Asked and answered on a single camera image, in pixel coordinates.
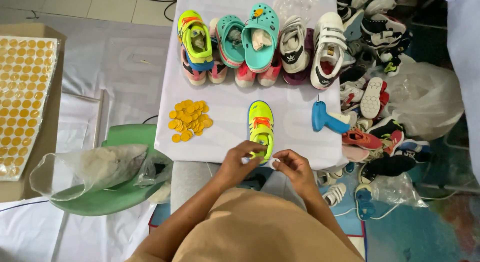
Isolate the person's left hand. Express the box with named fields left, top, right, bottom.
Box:
left=215, top=140, right=268, bottom=188

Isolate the person's right hand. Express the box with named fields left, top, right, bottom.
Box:
left=271, top=149, right=320, bottom=198

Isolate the neon yellow kids sneaker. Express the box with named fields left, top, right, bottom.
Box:
left=247, top=100, right=275, bottom=165
left=177, top=10, right=215, bottom=72

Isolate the blue tagging gun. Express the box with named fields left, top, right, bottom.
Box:
left=311, top=100, right=352, bottom=135

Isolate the pile of yellow round stickers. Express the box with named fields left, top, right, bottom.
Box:
left=167, top=99, right=214, bottom=143

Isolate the white table cloth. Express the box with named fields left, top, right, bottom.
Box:
left=154, top=0, right=349, bottom=172

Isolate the person's beige shirt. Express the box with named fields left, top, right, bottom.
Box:
left=125, top=187, right=365, bottom=262

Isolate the blue kids sandal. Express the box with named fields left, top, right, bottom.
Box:
left=354, top=183, right=377, bottom=221

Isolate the pink white-toed shoe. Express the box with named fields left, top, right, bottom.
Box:
left=257, top=53, right=282, bottom=87
left=235, top=61, right=257, bottom=88

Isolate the purple shoe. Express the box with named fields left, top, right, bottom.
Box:
left=281, top=28, right=316, bottom=86

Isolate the pink kids sneaker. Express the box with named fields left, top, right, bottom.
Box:
left=207, top=17, right=229, bottom=84
left=180, top=46, right=207, bottom=86

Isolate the small clear plastic bag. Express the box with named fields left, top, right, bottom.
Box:
left=369, top=172, right=429, bottom=209

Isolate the heap of mixed shoes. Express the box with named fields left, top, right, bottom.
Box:
left=315, top=0, right=432, bottom=185

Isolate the green plastic chair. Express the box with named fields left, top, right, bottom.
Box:
left=50, top=123, right=171, bottom=217

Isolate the teal clog with red stripe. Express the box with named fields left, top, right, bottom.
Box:
left=215, top=14, right=247, bottom=69

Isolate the white black-striped sneaker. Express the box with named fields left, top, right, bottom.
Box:
left=279, top=15, right=311, bottom=74

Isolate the teal clog with orange charm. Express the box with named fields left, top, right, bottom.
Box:
left=241, top=3, right=280, bottom=74

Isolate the clear bag with paper stuffing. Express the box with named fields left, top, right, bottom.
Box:
left=29, top=143, right=174, bottom=202

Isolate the large clear plastic bag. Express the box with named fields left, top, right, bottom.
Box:
left=377, top=53, right=465, bottom=141

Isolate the white floor sheet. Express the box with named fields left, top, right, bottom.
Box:
left=0, top=14, right=177, bottom=262

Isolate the crumpled clear plastic wrap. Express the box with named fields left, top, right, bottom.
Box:
left=273, top=0, right=321, bottom=24

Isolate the brown cardboard box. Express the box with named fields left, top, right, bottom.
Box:
left=0, top=23, right=68, bottom=203

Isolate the sheet of yellow round stickers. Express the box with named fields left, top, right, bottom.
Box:
left=0, top=36, right=59, bottom=182

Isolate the small white strap sandal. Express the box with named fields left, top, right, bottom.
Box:
left=322, top=183, right=347, bottom=208

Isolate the white cable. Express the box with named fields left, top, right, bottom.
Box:
left=333, top=191, right=460, bottom=221

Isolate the white strap sneaker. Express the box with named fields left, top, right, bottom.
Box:
left=310, top=11, right=348, bottom=91

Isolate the black cable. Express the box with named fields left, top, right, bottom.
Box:
left=137, top=0, right=178, bottom=23

